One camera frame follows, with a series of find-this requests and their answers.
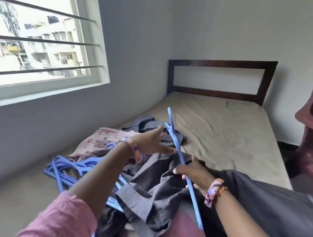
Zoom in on person's left forearm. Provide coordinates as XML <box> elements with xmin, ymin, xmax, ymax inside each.
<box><xmin>67</xmin><ymin>143</ymin><xmax>136</xmax><ymax>221</ymax></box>

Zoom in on person's right forearm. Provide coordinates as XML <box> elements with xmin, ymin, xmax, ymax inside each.
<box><xmin>212</xmin><ymin>192</ymin><xmax>268</xmax><ymax>237</ymax></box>

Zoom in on white framed window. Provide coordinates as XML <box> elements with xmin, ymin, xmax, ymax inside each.
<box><xmin>0</xmin><ymin>0</ymin><xmax>111</xmax><ymax>107</ymax></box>

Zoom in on person's right hand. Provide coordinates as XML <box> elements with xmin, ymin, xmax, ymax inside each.
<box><xmin>172</xmin><ymin>155</ymin><xmax>216</xmax><ymax>197</ymax></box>

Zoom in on blue striped shirt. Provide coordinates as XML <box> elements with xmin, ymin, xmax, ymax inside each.
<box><xmin>121</xmin><ymin>114</ymin><xmax>188</xmax><ymax>147</ymax></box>

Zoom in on person's left hand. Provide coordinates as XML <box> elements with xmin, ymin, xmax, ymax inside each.
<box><xmin>126</xmin><ymin>124</ymin><xmax>177</xmax><ymax>160</ymax></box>

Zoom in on pile of blue hangers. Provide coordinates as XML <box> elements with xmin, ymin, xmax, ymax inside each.
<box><xmin>42</xmin><ymin>142</ymin><xmax>131</xmax><ymax>214</ymax></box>

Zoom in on blue plastic hanger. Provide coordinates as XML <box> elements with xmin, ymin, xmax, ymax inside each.
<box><xmin>163</xmin><ymin>106</ymin><xmax>204</xmax><ymax>230</ymax></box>

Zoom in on maroon plastic chair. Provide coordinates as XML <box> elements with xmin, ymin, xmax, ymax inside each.
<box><xmin>285</xmin><ymin>90</ymin><xmax>313</xmax><ymax>180</ymax></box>

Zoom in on grey button shirt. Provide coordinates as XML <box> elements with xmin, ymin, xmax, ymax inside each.
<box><xmin>94</xmin><ymin>151</ymin><xmax>313</xmax><ymax>237</ymax></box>

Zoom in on bed with beige sheet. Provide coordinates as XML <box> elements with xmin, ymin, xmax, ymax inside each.
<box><xmin>0</xmin><ymin>91</ymin><xmax>293</xmax><ymax>237</ymax></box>

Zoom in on dark wooden bed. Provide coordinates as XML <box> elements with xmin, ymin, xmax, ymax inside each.
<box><xmin>0</xmin><ymin>59</ymin><xmax>294</xmax><ymax>237</ymax></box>

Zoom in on striped orange purple bangle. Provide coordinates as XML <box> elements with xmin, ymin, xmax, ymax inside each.
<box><xmin>118</xmin><ymin>136</ymin><xmax>143</xmax><ymax>165</ymax></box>

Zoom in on pink floral striped garment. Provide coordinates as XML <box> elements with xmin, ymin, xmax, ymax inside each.
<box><xmin>67</xmin><ymin>126</ymin><xmax>138</xmax><ymax>163</ymax></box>

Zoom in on striped white purple bangle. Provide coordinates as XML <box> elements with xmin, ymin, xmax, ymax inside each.
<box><xmin>203</xmin><ymin>177</ymin><xmax>226</xmax><ymax>210</ymax></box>

